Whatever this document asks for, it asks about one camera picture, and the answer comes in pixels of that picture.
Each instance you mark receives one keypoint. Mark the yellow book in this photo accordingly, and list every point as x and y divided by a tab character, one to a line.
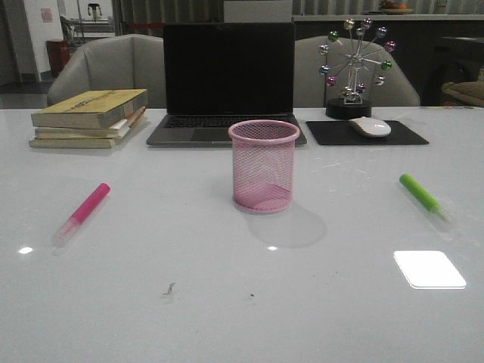
88	143
91	109

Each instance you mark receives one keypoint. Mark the white computer mouse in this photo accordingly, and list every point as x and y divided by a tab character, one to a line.
370	127

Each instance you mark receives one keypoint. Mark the fruit bowl on counter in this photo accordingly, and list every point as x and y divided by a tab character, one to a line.
394	8

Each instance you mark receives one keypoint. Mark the top yellow book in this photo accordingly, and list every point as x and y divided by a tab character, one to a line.
91	109

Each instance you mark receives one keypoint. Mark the red bin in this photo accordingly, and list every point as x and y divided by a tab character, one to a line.
58	55

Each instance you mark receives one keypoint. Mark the pink highlighter pen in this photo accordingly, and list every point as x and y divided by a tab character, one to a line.
85	209

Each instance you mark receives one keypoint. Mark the pink mesh pen holder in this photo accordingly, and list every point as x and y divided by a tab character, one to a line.
262	163

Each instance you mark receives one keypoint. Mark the green highlighter pen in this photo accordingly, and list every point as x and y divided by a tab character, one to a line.
427	200

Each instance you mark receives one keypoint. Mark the grey laptop black screen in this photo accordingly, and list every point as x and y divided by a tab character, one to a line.
218	74

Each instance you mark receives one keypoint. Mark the beige cushion at right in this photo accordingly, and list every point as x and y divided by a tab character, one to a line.
463	94

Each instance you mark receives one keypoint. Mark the left grey armchair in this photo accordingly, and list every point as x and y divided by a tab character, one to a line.
120	62

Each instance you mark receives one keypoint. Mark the black mouse pad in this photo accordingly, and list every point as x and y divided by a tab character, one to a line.
340	133

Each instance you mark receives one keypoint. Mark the middle cream book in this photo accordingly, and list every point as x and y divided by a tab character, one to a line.
116	131

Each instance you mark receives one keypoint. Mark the right grey armchair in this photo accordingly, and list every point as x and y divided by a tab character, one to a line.
319	75

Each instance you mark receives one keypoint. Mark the ferris wheel desk toy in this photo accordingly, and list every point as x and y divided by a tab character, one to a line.
350	103

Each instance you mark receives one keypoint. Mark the bottom yellow book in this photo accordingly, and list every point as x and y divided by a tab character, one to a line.
88	143

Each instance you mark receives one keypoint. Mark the grey armchair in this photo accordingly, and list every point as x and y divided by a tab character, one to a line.
319	75
120	62

